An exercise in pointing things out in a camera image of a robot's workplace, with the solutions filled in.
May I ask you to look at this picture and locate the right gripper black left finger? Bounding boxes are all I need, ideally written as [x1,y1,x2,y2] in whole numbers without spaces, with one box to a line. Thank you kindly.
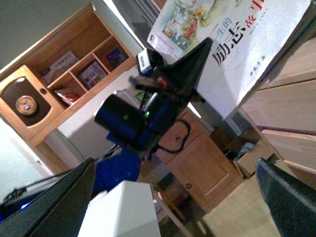
[0,158,96,237]

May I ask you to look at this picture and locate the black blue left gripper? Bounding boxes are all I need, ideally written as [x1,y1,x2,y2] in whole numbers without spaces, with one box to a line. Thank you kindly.
[94,38,213,151]

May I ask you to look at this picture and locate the low wooden door cabinet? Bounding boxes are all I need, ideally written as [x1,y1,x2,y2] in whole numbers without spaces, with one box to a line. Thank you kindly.
[153,109,243,213]

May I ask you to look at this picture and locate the blue book in cabinet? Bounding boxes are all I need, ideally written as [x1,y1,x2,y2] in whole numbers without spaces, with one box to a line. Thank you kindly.
[106,48,126,68]

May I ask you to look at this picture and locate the white box foreground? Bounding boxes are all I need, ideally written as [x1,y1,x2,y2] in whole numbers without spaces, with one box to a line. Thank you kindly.
[78,181,161,237]

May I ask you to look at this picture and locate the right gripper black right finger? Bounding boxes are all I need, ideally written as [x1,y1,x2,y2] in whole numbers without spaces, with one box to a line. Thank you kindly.
[255,158,316,237]

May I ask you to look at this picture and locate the black cable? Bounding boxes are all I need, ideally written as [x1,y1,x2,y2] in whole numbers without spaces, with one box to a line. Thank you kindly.
[153,118,192,155]

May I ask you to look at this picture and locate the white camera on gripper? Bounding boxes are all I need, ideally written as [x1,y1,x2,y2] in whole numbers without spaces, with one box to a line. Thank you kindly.
[135,48,164,77]

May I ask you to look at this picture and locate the light wooden bookshelf cabinet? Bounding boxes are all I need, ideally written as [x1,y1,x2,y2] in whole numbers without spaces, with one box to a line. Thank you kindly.
[242,38,316,188]

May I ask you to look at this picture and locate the wooden wall cabinet with clock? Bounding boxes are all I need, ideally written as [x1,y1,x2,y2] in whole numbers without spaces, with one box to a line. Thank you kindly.
[0,3,135,147]

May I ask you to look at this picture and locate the white book in cabinet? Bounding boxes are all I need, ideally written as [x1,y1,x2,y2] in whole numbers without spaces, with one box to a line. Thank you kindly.
[41,50,79,84]

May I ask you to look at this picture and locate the red white book lying flat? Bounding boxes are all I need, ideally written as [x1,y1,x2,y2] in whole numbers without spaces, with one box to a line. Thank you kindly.
[54,88,80,105]

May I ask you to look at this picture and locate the white illustrated Chinese storybook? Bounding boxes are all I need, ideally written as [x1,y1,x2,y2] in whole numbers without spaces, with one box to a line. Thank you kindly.
[147,0,316,118]

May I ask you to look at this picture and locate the colourful picture book in cabinet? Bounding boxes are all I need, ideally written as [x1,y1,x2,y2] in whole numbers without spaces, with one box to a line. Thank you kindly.
[78,61,108,90]

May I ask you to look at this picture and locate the round clock face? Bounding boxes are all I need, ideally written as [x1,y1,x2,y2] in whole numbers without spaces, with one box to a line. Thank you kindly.
[15,95,38,116]

